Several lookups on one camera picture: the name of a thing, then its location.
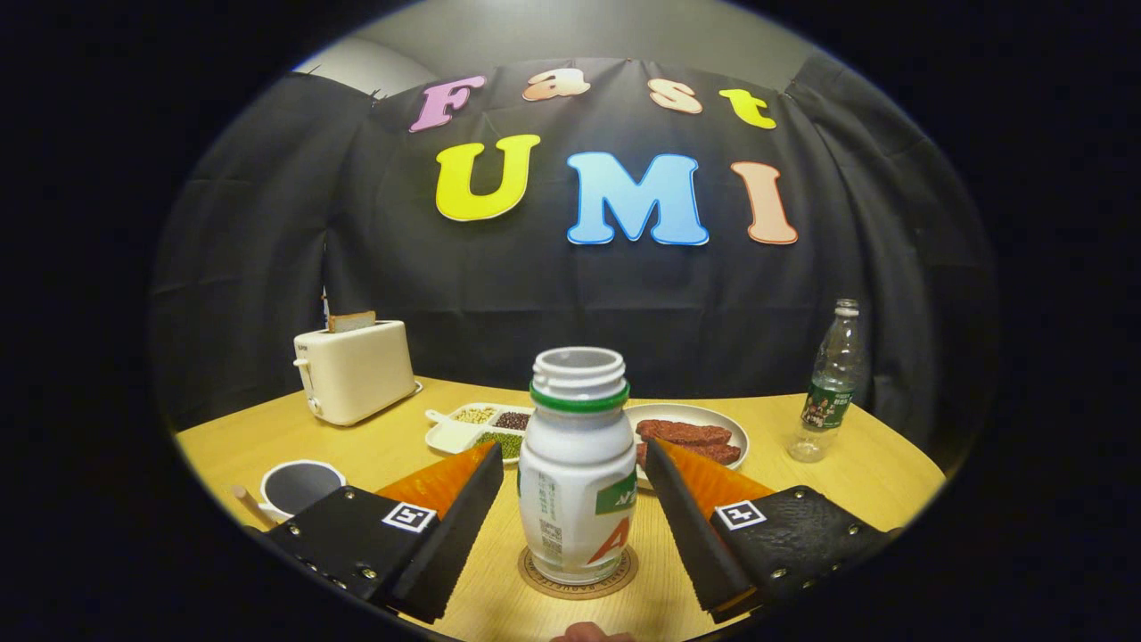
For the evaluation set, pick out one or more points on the round wooden coaster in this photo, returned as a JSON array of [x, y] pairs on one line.
[[579, 592]]

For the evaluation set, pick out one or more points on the toast slice in toaster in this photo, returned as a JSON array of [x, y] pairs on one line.
[[352, 321]]

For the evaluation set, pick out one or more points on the white round plate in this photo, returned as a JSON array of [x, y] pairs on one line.
[[686, 412]]

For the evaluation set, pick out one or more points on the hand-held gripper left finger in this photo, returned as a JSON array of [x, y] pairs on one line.
[[455, 544]]

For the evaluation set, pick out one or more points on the wooden table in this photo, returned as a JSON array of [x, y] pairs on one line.
[[829, 499]]

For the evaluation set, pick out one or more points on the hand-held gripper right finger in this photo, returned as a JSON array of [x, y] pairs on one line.
[[691, 535]]

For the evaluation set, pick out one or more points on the cream toaster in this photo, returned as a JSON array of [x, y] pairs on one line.
[[357, 370]]

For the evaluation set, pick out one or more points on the clear plastic water bottle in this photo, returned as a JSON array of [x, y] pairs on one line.
[[829, 383]]

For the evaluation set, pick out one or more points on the white divided tray of beans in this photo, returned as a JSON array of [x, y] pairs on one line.
[[446, 437]]

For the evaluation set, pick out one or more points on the white juice bottle green label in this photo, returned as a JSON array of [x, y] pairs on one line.
[[570, 446]]

